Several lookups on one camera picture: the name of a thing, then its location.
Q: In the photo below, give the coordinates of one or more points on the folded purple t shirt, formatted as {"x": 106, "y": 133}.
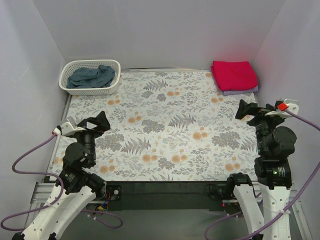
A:
{"x": 238, "y": 92}

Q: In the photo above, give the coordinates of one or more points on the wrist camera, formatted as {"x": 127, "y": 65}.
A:
{"x": 285, "y": 108}
{"x": 68, "y": 128}

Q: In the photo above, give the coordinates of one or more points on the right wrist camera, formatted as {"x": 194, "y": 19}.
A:
{"x": 285, "y": 108}

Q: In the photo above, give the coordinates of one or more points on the floral patterned table cloth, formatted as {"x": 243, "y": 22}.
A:
{"x": 169, "y": 126}

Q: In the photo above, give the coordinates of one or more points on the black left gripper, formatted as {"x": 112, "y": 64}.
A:
{"x": 89, "y": 129}

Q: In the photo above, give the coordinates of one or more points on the aluminium frame rail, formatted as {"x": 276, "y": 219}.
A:
{"x": 41, "y": 193}

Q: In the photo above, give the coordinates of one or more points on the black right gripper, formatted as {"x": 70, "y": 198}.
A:
{"x": 258, "y": 117}

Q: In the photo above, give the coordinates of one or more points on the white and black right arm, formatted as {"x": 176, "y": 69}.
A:
{"x": 275, "y": 143}

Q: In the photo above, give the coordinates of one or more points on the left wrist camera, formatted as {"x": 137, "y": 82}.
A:
{"x": 68, "y": 128}

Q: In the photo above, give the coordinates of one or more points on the red t shirt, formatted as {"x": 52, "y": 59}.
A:
{"x": 234, "y": 76}

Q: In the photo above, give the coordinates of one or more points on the white perforated plastic basket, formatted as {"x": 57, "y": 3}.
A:
{"x": 72, "y": 66}

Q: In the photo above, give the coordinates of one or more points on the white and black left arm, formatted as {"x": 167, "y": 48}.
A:
{"x": 74, "y": 187}

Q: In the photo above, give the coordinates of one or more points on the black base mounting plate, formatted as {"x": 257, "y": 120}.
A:
{"x": 168, "y": 195}

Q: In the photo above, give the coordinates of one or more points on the crumpled grey-blue t shirt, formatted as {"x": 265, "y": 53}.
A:
{"x": 87, "y": 78}

